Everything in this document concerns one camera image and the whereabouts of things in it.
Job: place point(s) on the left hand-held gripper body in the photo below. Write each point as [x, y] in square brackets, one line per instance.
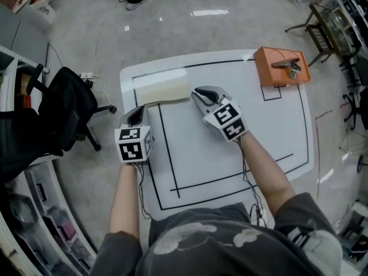
[132, 151]

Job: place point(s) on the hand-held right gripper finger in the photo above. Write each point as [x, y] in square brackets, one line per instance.
[215, 91]
[201, 105]

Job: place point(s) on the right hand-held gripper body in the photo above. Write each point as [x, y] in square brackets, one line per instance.
[227, 119]

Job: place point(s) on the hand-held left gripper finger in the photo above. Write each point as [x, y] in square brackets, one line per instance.
[128, 117]
[139, 116]

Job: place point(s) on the person's left forearm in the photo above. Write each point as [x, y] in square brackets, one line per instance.
[123, 200]

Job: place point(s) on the person's right forearm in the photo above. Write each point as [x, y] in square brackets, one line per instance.
[264, 171]

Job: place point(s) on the orange box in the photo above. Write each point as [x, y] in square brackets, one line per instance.
[268, 68]

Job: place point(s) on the white power strip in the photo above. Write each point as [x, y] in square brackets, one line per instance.
[86, 75]

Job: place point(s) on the black office chair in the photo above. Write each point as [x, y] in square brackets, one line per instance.
[66, 108]

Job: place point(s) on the metal objects on orange box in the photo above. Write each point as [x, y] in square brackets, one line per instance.
[290, 68]

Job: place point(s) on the clear plastic drawer unit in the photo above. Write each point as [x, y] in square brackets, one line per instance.
[43, 220]

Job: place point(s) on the white metal shelf unit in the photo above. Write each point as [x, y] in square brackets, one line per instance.
[11, 76]

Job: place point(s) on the person's grey printed shirt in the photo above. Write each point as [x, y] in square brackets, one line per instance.
[218, 246]

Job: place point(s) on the dark metal frame table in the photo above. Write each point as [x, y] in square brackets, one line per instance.
[330, 30]

